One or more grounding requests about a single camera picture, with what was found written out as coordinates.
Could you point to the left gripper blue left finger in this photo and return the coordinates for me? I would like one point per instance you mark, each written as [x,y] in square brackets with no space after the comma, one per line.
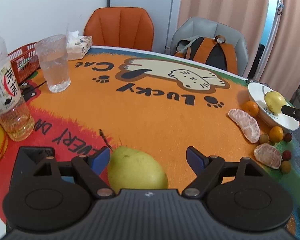
[87,170]

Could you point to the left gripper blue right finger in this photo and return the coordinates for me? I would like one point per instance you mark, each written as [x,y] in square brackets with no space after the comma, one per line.
[208,171]

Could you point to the red lychee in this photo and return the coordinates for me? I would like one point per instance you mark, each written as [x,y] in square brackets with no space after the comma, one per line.
[287,137]
[286,155]

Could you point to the large yellow pear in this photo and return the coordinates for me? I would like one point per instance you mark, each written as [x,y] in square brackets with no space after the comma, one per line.
[274,101]

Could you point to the green yellow pear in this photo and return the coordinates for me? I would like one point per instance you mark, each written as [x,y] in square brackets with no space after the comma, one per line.
[129,168]

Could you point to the brown longan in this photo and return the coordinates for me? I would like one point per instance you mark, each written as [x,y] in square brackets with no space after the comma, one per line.
[285,167]
[264,139]

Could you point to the white ceramic plate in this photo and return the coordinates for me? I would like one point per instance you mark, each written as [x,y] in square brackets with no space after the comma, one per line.
[256,93]

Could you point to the pink curtain right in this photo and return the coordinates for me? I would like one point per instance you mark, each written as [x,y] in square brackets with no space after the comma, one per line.
[282,70]

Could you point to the pink curtain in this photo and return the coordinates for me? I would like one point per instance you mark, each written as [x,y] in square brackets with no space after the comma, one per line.
[246,16]
[282,70]

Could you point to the eyeglasses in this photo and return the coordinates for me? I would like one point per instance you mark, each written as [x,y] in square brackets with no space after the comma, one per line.
[248,81]

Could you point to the colourful cat table mat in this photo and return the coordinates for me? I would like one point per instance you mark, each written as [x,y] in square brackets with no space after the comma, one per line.
[160,105]

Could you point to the plastic tea bottle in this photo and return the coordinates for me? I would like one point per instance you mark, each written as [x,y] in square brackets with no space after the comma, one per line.
[15,116]

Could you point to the orange and black backpack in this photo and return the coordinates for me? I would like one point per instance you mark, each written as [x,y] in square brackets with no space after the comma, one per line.
[211,51]

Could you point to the tissue box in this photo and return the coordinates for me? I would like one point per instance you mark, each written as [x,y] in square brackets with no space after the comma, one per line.
[77,46]

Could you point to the clear plastic cup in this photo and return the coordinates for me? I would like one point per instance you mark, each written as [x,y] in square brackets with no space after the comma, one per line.
[53,60]

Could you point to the red plastic basket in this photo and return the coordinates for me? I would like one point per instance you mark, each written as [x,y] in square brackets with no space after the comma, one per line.
[24,61]

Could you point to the pink curtain left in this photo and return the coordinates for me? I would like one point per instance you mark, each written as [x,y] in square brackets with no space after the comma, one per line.
[246,16]

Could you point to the grey chair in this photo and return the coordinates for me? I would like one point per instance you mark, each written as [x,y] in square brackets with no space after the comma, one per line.
[197,26]

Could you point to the orange chair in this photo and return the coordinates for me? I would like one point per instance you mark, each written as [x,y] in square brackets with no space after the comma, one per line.
[124,27]

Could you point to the white refrigerator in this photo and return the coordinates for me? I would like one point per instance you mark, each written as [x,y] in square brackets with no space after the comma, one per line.
[162,15]

